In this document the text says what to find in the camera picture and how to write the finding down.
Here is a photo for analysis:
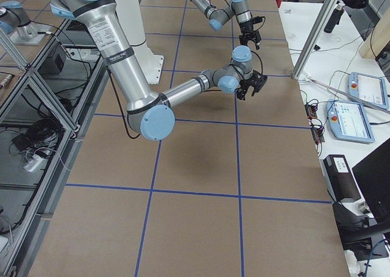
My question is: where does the far teach pendant tablet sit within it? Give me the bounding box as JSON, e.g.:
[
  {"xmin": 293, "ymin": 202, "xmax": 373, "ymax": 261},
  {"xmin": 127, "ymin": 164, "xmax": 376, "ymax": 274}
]
[{"xmin": 348, "ymin": 72, "xmax": 389, "ymax": 110}]

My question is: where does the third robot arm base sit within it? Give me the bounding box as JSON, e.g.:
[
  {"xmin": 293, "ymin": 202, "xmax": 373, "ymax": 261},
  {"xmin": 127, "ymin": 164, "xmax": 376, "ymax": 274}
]
[{"xmin": 1, "ymin": 1, "xmax": 43, "ymax": 46}]

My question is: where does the black bottle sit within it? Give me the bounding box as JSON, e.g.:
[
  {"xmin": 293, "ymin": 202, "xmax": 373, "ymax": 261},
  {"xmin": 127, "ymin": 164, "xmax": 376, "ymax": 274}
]
[{"xmin": 324, "ymin": 1, "xmax": 345, "ymax": 34}]

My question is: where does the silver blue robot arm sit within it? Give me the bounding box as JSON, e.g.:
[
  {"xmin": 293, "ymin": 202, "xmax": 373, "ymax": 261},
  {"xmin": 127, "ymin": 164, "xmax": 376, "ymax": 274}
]
[
  {"xmin": 189, "ymin": 0, "xmax": 264, "ymax": 50},
  {"xmin": 51, "ymin": 0, "xmax": 267, "ymax": 140}
]

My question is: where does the black computer monitor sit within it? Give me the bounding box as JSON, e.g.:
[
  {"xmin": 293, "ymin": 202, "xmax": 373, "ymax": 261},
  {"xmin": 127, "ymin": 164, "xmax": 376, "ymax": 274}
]
[{"xmin": 333, "ymin": 140, "xmax": 389, "ymax": 261}]

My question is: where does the small electronics board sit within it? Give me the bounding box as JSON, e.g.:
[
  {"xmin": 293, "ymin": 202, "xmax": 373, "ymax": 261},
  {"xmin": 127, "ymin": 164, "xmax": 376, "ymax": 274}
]
[{"xmin": 305, "ymin": 103, "xmax": 325, "ymax": 145}]

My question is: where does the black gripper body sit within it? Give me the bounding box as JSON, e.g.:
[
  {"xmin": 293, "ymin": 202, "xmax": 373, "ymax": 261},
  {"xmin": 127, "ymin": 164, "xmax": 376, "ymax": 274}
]
[
  {"xmin": 240, "ymin": 72, "xmax": 259, "ymax": 92},
  {"xmin": 239, "ymin": 18, "xmax": 259, "ymax": 43}
]

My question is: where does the near teach pendant tablet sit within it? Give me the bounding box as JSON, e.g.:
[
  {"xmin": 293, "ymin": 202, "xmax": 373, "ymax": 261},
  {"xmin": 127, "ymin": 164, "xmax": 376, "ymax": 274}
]
[{"xmin": 327, "ymin": 100, "xmax": 375, "ymax": 144}]

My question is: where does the aluminium frame rack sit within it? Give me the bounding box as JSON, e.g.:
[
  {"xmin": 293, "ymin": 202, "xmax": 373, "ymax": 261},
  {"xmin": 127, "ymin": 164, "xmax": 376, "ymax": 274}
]
[{"xmin": 1, "ymin": 12, "xmax": 108, "ymax": 276}]

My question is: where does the aluminium frame post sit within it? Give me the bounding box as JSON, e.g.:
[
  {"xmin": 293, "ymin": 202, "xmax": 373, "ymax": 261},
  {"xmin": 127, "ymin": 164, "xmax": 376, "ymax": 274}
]
[{"xmin": 291, "ymin": 0, "xmax": 337, "ymax": 80}]

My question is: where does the teach pendant tablet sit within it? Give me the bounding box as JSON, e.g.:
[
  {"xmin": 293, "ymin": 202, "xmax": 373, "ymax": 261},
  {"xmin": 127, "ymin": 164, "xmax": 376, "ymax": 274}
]
[
  {"xmin": 327, "ymin": 100, "xmax": 375, "ymax": 144},
  {"xmin": 348, "ymin": 72, "xmax": 389, "ymax": 110}
]

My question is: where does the reacher grabber stick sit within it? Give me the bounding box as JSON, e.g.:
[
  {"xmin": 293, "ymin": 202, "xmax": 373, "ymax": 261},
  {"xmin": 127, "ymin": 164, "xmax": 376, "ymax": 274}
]
[{"xmin": 303, "ymin": 77, "xmax": 389, "ymax": 114}]

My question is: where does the wooden board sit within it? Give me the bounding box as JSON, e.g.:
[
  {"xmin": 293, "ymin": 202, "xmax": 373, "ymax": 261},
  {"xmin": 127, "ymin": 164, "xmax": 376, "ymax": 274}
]
[{"xmin": 359, "ymin": 0, "xmax": 389, "ymax": 59}]

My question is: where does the white power strip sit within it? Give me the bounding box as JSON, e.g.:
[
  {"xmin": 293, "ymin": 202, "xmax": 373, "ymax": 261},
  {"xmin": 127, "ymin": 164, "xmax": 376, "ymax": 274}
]
[{"xmin": 23, "ymin": 154, "xmax": 43, "ymax": 172}]

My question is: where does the black power box with label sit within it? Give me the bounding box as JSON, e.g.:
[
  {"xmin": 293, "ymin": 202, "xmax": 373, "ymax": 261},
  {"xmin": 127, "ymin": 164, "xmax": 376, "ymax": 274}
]
[{"xmin": 323, "ymin": 154, "xmax": 361, "ymax": 203}]

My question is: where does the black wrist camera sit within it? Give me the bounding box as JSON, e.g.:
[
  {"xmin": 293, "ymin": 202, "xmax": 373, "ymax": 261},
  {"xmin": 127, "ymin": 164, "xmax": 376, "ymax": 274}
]
[
  {"xmin": 252, "ymin": 16, "xmax": 266, "ymax": 24},
  {"xmin": 251, "ymin": 71, "xmax": 268, "ymax": 96}
]

